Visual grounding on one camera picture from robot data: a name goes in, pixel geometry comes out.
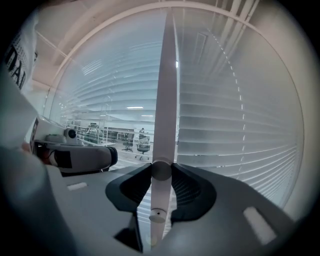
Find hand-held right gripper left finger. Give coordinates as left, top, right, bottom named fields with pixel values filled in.
left=48, top=163, right=153, bottom=256

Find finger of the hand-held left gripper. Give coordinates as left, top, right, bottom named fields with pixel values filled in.
left=46, top=145, right=119, bottom=176

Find grey metal partition post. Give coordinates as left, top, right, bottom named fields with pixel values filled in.
left=149, top=12, right=181, bottom=251

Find white printed t-shirt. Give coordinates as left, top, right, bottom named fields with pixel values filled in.
left=3, top=12, right=40, bottom=151

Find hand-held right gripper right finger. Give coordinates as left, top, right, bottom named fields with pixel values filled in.
left=159, top=163, right=298, bottom=256

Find white window blinds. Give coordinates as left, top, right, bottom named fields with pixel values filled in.
left=49, top=9, right=166, bottom=176
left=172, top=7, right=305, bottom=208

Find white office desk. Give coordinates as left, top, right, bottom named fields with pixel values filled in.
left=102, top=126, right=141, bottom=147

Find black office chair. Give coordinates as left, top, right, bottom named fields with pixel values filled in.
left=134, top=136, right=152, bottom=161
left=121, top=132, right=136, bottom=153
left=83, top=127, right=101, bottom=146

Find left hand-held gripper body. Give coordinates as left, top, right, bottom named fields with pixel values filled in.
left=28, top=115, right=85, bottom=154

